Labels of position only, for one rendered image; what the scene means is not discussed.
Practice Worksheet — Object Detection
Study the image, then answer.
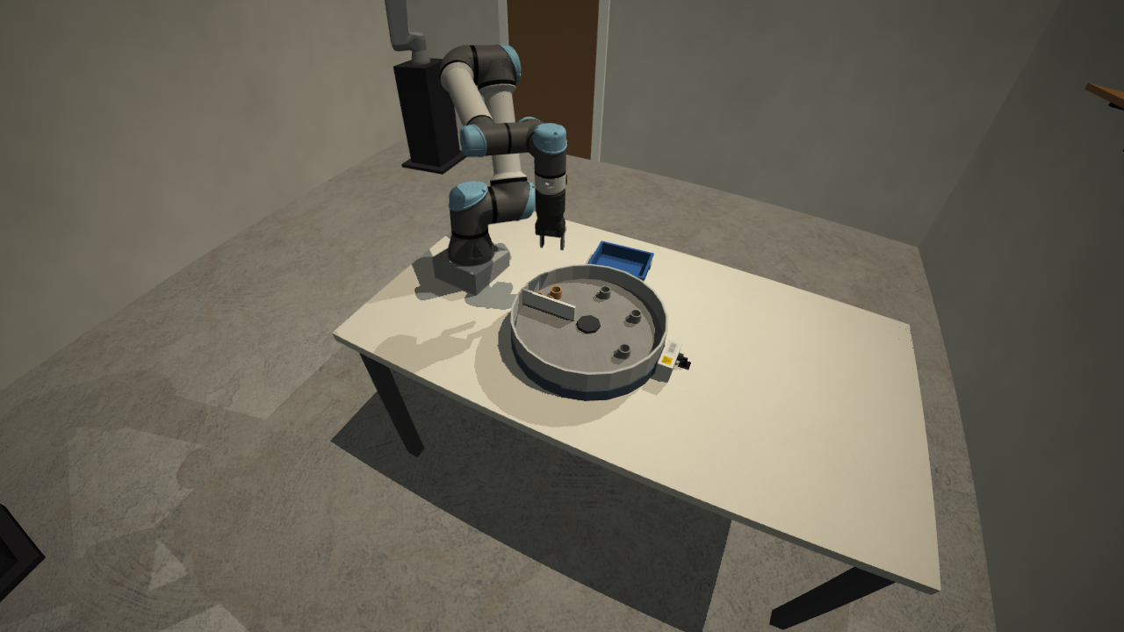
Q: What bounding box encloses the blue open crate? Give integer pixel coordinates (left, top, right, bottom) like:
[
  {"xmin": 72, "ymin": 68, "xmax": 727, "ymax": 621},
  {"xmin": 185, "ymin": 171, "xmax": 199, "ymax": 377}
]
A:
[{"xmin": 588, "ymin": 241, "xmax": 654, "ymax": 281}]

